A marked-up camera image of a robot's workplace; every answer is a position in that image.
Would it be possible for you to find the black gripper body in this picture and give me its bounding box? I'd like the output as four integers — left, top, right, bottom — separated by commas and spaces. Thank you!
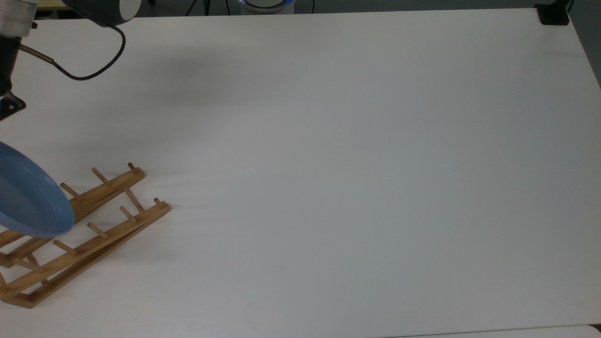
0, 37, 21, 95

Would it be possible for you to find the wooden plate rack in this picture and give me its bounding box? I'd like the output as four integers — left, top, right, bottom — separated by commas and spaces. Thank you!
0, 162, 171, 309

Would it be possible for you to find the black corner table clamp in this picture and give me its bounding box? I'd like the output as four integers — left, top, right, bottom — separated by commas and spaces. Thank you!
535, 3, 570, 26

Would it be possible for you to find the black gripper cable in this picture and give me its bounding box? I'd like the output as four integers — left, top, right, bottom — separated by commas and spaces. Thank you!
19, 23, 127, 81

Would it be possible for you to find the blue round plate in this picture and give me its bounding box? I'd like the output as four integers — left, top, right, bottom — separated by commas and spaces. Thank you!
0, 142, 76, 238

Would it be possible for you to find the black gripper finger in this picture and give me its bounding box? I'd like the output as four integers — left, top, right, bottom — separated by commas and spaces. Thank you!
0, 91, 27, 122

